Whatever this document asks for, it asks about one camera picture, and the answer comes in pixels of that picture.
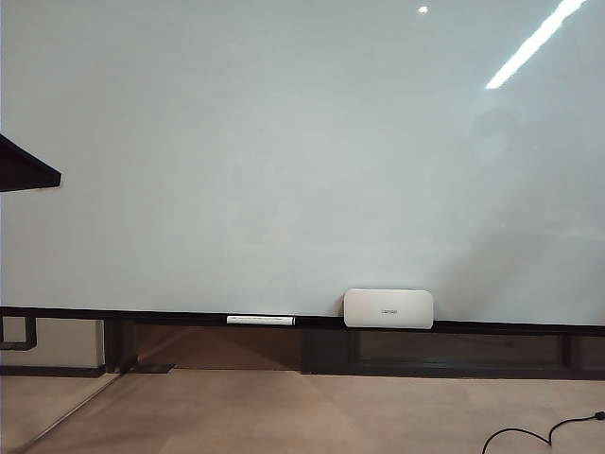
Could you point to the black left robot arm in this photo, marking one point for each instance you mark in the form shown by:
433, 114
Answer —
23, 170

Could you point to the white marker pen black cap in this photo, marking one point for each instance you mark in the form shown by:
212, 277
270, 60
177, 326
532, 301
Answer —
260, 320

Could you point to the white glass whiteboard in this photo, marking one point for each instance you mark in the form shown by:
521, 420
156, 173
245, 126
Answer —
236, 142

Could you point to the white rectangular whiteboard eraser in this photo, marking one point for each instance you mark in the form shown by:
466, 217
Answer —
387, 309

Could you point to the black whiteboard marker tray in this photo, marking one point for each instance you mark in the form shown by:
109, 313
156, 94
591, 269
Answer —
189, 320

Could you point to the black metal whiteboard stand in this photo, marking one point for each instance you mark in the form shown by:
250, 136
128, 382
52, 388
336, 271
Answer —
118, 345

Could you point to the dark wooden low cabinet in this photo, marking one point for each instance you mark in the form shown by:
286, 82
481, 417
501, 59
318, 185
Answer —
331, 352

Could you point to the glass panel metal edge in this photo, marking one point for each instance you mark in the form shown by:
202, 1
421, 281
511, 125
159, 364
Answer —
80, 406

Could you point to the black skirting board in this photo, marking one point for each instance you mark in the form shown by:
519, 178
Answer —
47, 371

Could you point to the black wall pipe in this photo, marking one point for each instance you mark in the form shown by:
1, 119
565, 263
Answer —
30, 333

